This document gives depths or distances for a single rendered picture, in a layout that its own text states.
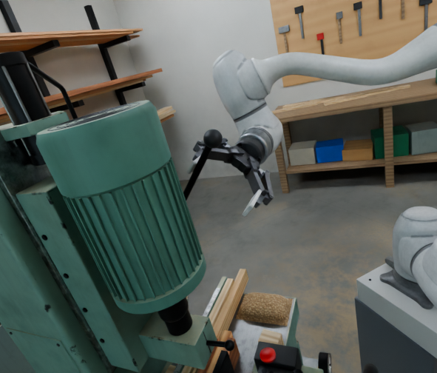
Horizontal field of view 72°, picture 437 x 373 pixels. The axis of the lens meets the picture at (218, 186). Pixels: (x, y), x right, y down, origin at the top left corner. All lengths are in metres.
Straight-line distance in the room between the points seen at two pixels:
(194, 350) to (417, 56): 0.81
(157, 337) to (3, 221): 0.35
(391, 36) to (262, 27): 1.27
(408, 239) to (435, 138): 2.44
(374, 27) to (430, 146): 1.26
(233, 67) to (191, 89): 3.32
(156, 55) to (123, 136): 3.90
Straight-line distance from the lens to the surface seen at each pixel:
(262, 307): 0.85
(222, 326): 0.84
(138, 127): 0.42
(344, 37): 3.62
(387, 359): 1.41
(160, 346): 0.70
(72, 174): 0.44
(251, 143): 0.72
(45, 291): 0.66
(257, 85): 0.81
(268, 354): 0.65
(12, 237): 0.62
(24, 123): 0.55
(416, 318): 1.15
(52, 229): 0.57
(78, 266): 0.59
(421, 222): 1.07
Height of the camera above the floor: 1.54
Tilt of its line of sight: 22 degrees down
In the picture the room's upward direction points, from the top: 15 degrees counter-clockwise
